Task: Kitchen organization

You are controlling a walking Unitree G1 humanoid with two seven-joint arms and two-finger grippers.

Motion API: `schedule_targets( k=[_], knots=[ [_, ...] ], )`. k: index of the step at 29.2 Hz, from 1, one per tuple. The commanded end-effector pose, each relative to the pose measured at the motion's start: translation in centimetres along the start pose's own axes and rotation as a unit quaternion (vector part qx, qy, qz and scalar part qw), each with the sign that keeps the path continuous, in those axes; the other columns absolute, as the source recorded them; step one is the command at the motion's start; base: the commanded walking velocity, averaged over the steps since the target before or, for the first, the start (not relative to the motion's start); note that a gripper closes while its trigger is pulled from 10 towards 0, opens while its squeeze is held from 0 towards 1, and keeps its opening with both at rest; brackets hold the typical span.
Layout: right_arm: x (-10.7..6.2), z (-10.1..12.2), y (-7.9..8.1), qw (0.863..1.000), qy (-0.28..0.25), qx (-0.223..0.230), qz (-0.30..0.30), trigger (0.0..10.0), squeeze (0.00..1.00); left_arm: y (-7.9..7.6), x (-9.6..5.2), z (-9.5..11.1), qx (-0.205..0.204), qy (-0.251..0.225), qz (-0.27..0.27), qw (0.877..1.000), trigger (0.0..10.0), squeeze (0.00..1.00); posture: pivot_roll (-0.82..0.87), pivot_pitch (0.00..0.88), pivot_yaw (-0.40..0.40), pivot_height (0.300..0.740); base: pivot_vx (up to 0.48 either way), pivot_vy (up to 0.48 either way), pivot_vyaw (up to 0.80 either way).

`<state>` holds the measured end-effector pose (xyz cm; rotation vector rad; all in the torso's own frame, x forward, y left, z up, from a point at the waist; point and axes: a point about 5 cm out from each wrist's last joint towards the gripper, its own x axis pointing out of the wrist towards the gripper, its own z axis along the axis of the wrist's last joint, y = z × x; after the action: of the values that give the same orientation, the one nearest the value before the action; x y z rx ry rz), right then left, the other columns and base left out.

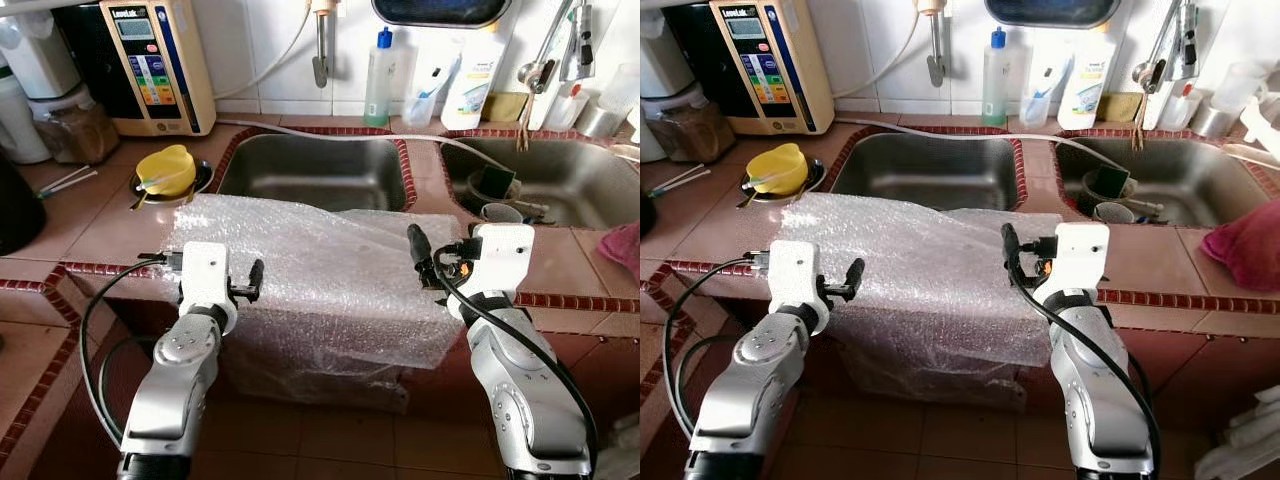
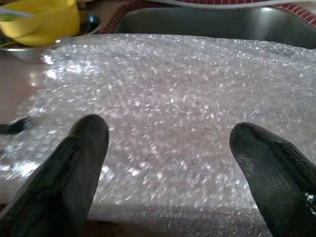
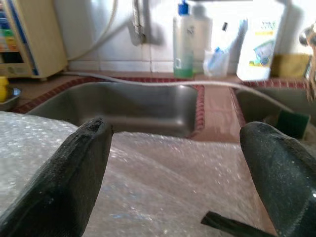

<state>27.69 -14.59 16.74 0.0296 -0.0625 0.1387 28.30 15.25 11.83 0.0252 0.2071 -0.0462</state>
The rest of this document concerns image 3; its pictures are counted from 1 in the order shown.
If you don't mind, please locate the blue white toothbrush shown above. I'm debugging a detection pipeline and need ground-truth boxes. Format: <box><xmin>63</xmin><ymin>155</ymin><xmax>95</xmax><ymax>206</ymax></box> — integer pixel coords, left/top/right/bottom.
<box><xmin>213</xmin><ymin>17</ymin><xmax>249</xmax><ymax>60</ymax></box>

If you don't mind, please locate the stainless steel sink basin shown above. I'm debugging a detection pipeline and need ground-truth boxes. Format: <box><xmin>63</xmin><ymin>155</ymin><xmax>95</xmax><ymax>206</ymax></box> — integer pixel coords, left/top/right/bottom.
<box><xmin>26</xmin><ymin>81</ymin><xmax>205</xmax><ymax>139</ymax></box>
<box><xmin>234</xmin><ymin>87</ymin><xmax>316</xmax><ymax>139</ymax></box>

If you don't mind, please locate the chrome tap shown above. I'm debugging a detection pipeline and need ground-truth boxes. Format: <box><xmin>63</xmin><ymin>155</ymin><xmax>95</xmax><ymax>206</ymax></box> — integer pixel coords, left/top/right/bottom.
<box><xmin>298</xmin><ymin>23</ymin><xmax>316</xmax><ymax>102</ymax></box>

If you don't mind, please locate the clear plastic measuring cup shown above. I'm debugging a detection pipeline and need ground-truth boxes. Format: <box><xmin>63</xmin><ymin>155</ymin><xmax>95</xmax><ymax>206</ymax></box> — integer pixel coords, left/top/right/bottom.
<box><xmin>202</xmin><ymin>48</ymin><xmax>229</xmax><ymax>77</ymax></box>

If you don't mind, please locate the beige water ionizer machine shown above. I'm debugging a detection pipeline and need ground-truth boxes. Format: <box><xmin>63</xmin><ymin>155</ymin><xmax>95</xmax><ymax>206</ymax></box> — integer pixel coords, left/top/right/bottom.
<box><xmin>0</xmin><ymin>0</ymin><xmax>69</xmax><ymax>79</ymax></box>

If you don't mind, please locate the tan rectangular container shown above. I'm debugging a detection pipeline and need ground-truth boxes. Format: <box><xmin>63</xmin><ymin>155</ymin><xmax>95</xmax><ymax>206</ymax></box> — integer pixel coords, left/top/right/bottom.
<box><xmin>271</xmin><ymin>53</ymin><xmax>312</xmax><ymax>80</ymax></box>

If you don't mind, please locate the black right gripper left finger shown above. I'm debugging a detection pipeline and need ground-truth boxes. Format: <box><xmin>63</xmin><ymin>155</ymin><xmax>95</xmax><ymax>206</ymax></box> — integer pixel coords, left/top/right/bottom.
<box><xmin>0</xmin><ymin>117</ymin><xmax>114</xmax><ymax>237</ymax></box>

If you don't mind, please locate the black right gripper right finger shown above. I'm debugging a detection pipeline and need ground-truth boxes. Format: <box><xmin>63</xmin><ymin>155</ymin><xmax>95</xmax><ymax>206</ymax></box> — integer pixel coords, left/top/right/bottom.
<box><xmin>239</xmin><ymin>120</ymin><xmax>316</xmax><ymax>237</ymax></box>

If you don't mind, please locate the clear blue-capped dish soap bottle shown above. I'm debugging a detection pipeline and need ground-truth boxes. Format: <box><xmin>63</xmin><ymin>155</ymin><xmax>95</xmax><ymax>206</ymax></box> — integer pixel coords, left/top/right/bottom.
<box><xmin>172</xmin><ymin>0</ymin><xmax>195</xmax><ymax>79</ymax></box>

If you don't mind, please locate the white flexible faucet hose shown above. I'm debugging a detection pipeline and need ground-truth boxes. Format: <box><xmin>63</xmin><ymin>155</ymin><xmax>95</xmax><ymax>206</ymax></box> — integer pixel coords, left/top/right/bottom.
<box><xmin>66</xmin><ymin>0</ymin><xmax>135</xmax><ymax>61</ymax></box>

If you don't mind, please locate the clear bubble wrap sheet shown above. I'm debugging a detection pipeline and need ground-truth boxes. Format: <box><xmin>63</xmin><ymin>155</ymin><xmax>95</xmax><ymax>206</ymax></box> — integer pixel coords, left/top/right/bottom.
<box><xmin>0</xmin><ymin>111</ymin><xmax>279</xmax><ymax>237</ymax></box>

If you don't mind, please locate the white labelled detergent jug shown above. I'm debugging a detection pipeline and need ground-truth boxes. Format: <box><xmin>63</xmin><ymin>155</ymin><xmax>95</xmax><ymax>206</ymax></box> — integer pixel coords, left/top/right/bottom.
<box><xmin>236</xmin><ymin>0</ymin><xmax>287</xmax><ymax>81</ymax></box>

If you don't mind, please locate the small round steel bowl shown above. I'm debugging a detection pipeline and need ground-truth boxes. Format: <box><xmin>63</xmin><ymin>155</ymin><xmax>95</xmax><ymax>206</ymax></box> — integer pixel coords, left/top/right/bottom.
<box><xmin>0</xmin><ymin>87</ymin><xmax>23</xmax><ymax>112</ymax></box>

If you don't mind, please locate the thin white counter hose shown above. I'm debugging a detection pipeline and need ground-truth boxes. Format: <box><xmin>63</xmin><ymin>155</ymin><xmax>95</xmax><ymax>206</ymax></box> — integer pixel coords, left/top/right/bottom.
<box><xmin>60</xmin><ymin>71</ymin><xmax>312</xmax><ymax>119</ymax></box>

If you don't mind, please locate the green scouring sponge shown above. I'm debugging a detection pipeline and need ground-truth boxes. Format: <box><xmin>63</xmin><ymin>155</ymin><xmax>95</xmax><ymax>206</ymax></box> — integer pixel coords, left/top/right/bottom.
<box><xmin>278</xmin><ymin>110</ymin><xmax>311</xmax><ymax>139</ymax></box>

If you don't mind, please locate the metal faucet pipe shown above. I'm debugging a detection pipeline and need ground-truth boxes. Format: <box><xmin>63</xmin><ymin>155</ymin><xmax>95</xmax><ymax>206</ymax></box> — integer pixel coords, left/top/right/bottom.
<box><xmin>132</xmin><ymin>0</ymin><xmax>146</xmax><ymax>46</ymax></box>

